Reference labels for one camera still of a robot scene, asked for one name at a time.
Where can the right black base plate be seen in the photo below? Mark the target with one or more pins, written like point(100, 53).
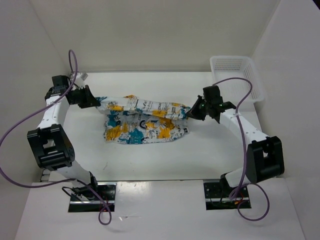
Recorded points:
point(217, 197)

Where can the aluminium table edge rail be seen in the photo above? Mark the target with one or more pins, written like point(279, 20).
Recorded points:
point(45, 175)

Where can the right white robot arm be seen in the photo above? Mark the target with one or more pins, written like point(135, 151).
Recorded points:
point(263, 153)

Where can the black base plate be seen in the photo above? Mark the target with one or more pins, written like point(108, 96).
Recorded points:
point(82, 200)
point(217, 197)

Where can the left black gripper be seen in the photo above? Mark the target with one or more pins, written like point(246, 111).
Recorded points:
point(90, 100)

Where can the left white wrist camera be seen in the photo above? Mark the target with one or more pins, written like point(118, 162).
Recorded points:
point(80, 80)

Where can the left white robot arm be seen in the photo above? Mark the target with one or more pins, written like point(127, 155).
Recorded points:
point(80, 177)

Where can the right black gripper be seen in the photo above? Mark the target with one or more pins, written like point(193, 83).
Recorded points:
point(194, 113)

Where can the patterned white teal yellow shorts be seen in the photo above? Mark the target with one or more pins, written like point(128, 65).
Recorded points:
point(131, 120)

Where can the white plastic basket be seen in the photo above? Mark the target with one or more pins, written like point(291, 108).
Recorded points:
point(243, 77)

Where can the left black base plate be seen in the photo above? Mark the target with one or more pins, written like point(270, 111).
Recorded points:
point(82, 200)

